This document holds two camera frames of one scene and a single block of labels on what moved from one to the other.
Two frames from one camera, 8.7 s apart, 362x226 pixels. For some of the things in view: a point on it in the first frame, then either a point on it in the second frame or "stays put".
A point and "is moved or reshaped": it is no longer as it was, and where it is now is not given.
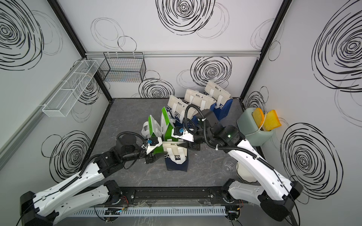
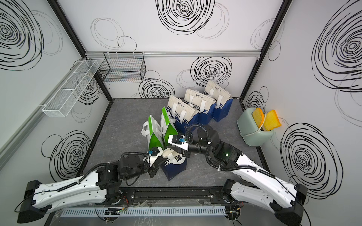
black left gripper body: x=149 y=157 → x=152 y=169
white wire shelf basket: x=69 y=90 stays put
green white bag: x=152 y=129 stays put
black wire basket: x=123 y=67 stays put
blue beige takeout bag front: x=176 y=157 is moved or reshaped
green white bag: x=166 y=126 stays put
